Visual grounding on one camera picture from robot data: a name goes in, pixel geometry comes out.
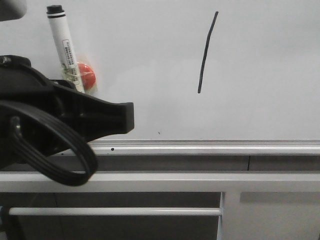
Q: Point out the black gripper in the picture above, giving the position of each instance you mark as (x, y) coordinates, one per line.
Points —
(40, 117)

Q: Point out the red round magnet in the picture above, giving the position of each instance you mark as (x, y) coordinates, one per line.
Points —
(88, 76)

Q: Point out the white whiteboard marker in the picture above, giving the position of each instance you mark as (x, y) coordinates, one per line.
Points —
(64, 45)

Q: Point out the white horizontal stand rod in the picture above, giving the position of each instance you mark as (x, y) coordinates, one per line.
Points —
(114, 211)

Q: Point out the white whiteboard with aluminium frame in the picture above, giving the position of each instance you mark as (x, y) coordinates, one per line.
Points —
(205, 76)

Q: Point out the white whiteboard stand frame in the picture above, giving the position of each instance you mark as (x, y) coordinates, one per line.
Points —
(255, 205)

